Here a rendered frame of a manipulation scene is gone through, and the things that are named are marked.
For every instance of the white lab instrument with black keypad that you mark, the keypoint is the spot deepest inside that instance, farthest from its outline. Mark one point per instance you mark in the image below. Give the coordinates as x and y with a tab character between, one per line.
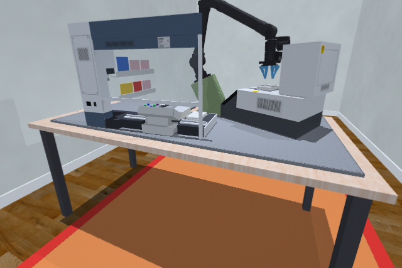
308	72

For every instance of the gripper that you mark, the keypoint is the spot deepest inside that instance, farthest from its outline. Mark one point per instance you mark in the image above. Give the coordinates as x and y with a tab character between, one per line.
269	61

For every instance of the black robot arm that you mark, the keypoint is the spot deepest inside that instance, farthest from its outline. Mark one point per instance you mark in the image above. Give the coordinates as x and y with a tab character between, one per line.
267	30

